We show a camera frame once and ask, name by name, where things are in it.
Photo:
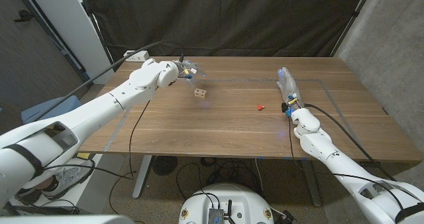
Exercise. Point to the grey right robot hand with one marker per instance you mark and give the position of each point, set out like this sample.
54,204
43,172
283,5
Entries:
289,88

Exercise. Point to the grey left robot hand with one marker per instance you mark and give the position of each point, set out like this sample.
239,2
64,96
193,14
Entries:
190,70

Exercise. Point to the small wooden block with holes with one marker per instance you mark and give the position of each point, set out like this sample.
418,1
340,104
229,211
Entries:
200,92

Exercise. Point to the red screw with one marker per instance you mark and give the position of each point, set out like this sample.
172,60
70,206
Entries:
260,107

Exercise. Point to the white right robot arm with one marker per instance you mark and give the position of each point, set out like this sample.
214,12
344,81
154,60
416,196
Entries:
331,154

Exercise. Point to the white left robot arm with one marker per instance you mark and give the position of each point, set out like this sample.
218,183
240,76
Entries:
99,108

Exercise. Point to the white power strip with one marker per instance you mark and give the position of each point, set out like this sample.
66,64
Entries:
139,56

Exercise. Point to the black curtain backdrop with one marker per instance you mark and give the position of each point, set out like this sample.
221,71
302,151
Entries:
225,18

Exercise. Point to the black backdrop stand pole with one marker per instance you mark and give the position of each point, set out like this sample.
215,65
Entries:
97,32
352,17

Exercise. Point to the black round floor fan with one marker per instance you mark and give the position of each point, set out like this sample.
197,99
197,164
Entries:
164,165

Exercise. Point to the grey table leg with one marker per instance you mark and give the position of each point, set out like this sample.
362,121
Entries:
311,187

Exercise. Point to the white table leg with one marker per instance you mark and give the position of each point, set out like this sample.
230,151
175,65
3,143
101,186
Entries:
142,177

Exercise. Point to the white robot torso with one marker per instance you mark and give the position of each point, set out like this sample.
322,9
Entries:
242,201

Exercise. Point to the white cabinet panel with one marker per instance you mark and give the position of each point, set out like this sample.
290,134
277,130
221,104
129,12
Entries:
73,28

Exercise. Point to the blue padded stool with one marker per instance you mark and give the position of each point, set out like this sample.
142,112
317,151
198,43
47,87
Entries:
66,103

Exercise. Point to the grey electronics module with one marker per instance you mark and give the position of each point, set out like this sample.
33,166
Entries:
216,216

